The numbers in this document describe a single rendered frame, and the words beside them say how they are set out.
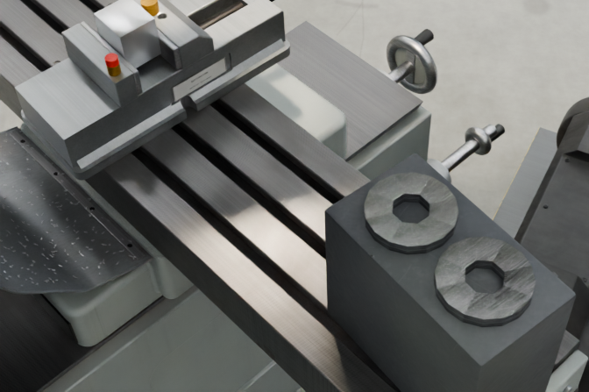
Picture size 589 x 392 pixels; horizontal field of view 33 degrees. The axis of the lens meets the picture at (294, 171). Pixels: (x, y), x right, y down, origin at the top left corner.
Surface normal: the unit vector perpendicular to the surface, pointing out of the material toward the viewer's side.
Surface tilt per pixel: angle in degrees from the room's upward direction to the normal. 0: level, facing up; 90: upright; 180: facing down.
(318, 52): 0
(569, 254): 0
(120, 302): 90
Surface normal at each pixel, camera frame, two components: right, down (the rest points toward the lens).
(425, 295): -0.04, -0.64
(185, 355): 0.68, 0.55
